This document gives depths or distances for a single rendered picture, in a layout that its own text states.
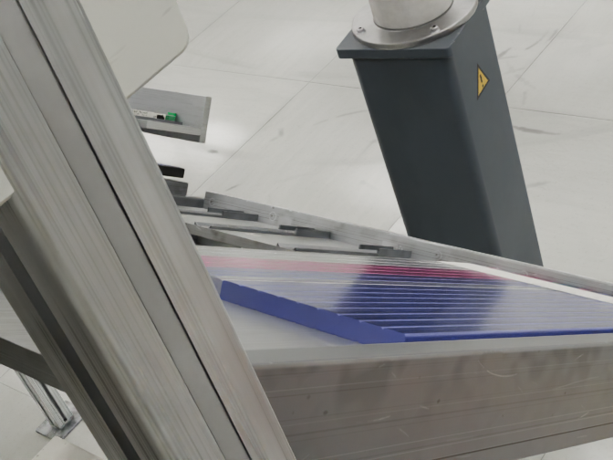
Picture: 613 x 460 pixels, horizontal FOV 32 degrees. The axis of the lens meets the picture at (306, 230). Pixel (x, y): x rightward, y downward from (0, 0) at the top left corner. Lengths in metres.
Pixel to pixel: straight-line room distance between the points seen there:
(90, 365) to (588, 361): 0.39
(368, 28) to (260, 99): 1.44
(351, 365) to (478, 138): 1.23
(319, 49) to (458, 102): 1.62
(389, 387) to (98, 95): 0.24
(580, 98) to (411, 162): 1.01
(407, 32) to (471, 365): 1.09
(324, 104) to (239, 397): 2.59
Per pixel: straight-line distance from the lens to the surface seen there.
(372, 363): 0.45
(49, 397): 2.23
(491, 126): 1.69
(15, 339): 0.42
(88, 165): 0.26
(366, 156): 2.63
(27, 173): 0.25
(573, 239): 2.23
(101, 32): 0.26
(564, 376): 0.61
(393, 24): 1.57
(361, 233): 1.17
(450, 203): 1.71
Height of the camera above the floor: 1.43
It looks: 36 degrees down
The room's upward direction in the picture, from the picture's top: 21 degrees counter-clockwise
